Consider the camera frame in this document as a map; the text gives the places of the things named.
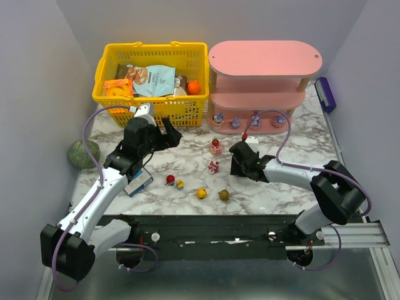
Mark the orange snack box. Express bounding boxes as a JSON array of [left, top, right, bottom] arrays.
[[104, 79, 133, 106]]

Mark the pink bear figure toy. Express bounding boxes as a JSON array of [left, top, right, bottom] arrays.
[[208, 161, 219, 174]]

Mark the blue white box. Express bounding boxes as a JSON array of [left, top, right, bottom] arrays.
[[124, 167, 153, 198]]

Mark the orange fruit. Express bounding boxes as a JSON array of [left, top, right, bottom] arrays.
[[186, 81, 201, 96]]

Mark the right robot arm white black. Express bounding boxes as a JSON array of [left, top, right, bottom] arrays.
[[229, 141, 366, 238]]

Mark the strawberry pink bear donut toy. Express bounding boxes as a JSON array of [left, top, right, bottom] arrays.
[[209, 137, 223, 156]]

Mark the small yellow blue toy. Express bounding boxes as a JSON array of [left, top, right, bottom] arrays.
[[176, 180, 184, 190]]

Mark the small purple bunny toy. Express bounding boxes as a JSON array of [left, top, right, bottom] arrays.
[[229, 116, 242, 130]]

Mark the olive brown round toy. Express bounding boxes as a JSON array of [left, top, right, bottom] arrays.
[[218, 189, 229, 201]]

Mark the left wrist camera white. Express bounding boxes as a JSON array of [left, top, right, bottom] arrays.
[[129, 102, 156, 126]]

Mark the pink three-tier shelf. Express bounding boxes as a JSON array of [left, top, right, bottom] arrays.
[[207, 41, 323, 134]]

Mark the yellow plastic shopping basket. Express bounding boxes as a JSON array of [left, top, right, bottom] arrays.
[[92, 41, 209, 127]]

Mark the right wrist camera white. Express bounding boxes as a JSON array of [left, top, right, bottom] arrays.
[[242, 133, 259, 153]]

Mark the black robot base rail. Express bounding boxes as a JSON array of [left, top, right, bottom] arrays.
[[93, 214, 332, 262]]

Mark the green textured melon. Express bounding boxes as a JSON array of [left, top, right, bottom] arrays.
[[67, 140, 101, 169]]

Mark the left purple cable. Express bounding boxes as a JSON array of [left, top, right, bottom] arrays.
[[51, 105, 132, 292]]

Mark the beige round item in basket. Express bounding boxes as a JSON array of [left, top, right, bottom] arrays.
[[172, 86, 188, 97]]

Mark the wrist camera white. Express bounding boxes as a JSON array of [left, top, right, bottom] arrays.
[[242, 133, 259, 153], [129, 102, 156, 126]]

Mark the brown snack packet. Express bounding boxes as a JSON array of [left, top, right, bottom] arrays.
[[114, 64, 131, 79]]

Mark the light blue chips bag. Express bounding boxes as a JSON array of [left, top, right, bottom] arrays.
[[125, 64, 176, 98]]

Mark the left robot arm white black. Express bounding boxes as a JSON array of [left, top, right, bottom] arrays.
[[40, 116, 182, 282]]

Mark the purple bunny toy on shelf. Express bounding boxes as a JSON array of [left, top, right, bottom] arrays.
[[271, 115, 289, 128]]

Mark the yellow duck toy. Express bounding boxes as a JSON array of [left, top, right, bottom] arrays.
[[196, 188, 208, 200]]

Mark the purple orange bunny toy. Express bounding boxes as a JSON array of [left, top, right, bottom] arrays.
[[212, 112, 224, 128]]

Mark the red cherry toy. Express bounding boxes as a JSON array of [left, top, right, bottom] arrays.
[[165, 175, 175, 186]]

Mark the purple box at wall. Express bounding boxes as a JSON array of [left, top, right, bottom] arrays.
[[314, 77, 336, 113]]

